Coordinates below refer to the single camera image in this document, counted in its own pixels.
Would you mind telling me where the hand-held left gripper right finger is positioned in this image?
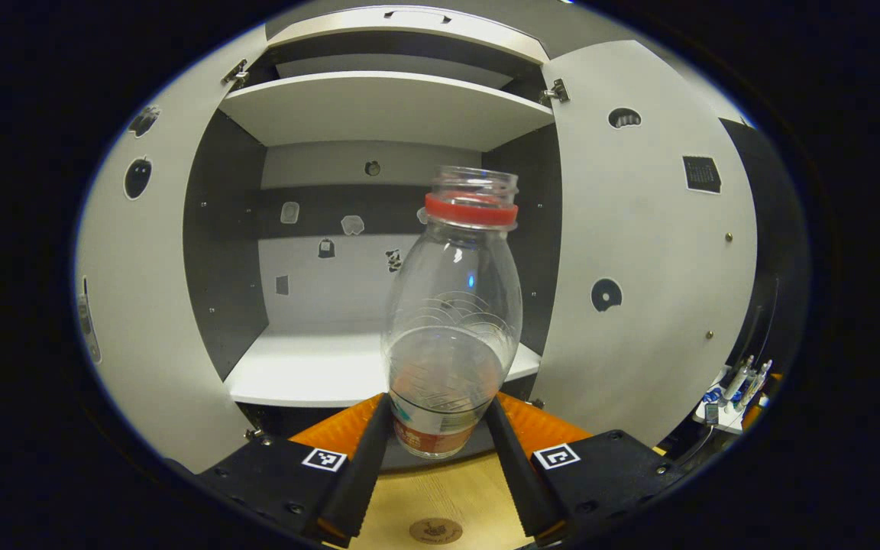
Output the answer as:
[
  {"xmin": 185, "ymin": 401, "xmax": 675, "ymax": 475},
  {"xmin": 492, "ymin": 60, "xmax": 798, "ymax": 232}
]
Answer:
[{"xmin": 484, "ymin": 393, "xmax": 689, "ymax": 539}]

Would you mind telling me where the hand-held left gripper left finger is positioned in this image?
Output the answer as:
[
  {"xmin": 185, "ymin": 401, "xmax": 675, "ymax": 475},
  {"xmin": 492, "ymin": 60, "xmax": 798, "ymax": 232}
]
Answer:
[{"xmin": 196, "ymin": 393, "xmax": 395, "ymax": 545}]

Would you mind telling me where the clear plastic bottle red label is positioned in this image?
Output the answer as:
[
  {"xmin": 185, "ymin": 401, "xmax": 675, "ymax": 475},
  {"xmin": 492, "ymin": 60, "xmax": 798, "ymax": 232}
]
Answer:
[{"xmin": 381, "ymin": 166, "xmax": 523, "ymax": 460}]

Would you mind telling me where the white cabinet with dark walls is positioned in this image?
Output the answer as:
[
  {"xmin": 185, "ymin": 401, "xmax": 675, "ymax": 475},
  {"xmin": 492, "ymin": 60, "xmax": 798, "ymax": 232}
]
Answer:
[{"xmin": 180, "ymin": 4, "xmax": 563, "ymax": 467}]

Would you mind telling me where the white tray with pens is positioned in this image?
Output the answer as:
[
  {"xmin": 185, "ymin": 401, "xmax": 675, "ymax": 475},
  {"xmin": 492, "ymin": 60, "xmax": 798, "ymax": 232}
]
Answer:
[{"xmin": 692, "ymin": 355, "xmax": 781, "ymax": 436}]

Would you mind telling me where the white cabinet drawer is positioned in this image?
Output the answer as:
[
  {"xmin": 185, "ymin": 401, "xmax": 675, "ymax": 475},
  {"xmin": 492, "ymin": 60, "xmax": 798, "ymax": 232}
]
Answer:
[{"xmin": 266, "ymin": 6, "xmax": 549, "ymax": 66}]

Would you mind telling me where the black drawer handle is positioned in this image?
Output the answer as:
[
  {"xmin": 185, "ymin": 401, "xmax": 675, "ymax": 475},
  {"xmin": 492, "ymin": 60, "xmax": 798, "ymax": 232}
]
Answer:
[{"xmin": 384, "ymin": 9, "xmax": 452, "ymax": 25}]

